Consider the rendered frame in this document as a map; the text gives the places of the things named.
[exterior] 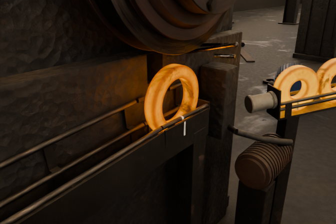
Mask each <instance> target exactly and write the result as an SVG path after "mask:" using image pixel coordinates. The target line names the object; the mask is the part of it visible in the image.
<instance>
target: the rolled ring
mask: <svg viewBox="0 0 336 224"><path fill-rule="evenodd" d="M177 79H180V81H181V83H182V86H183V98H182V103H181V106H180V108H179V110H178V112H177V113H176V114H175V115H174V116H173V117H172V118H171V119H169V120H167V121H166V120H165V119H164V116H163V100H164V96H165V93H166V91H167V89H168V88H169V86H170V85H171V84H172V83H173V82H174V81H175V80H177ZM198 96H199V84H198V80H197V77H196V75H195V73H194V71H193V70H192V69H191V68H189V67H188V66H185V65H180V64H169V65H167V66H165V67H163V68H162V69H161V70H160V71H159V72H158V73H157V74H156V75H155V76H154V78H153V79H152V81H151V83H150V85H149V87H148V89H147V92H146V96H145V101H144V114H145V118H146V121H147V123H148V125H149V126H150V128H151V129H152V130H154V129H156V128H158V127H160V126H161V125H163V124H165V123H167V122H169V121H171V120H173V119H175V118H177V117H179V116H181V115H183V114H185V113H187V112H190V111H192V110H194V109H196V106H197V102H198Z"/></svg>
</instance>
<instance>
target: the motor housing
mask: <svg viewBox="0 0 336 224"><path fill-rule="evenodd" d="M262 136H264V137H273V138H282V137H281V136H280V135H278V134H277V133H267V134H264V135H262ZM292 154H293V149H292V146H283V147H279V146H278V145H277V144H272V143H263V142H260V141H255V142H254V143H253V144H251V145H250V146H249V147H248V148H247V149H245V150H244V151H243V152H242V153H241V154H239V156H238V157H237V159H236V161H235V165H234V168H235V172H236V175H237V176H238V178H239V182H238V192H237V201H236V211H235V220H234V224H269V221H270V215H271V208H272V202H273V196H274V189H275V183H276V182H275V181H274V179H275V178H276V177H277V176H278V174H279V173H280V172H281V171H282V170H283V169H284V167H285V166H286V165H287V164H288V163H289V162H290V160H291V158H292Z"/></svg>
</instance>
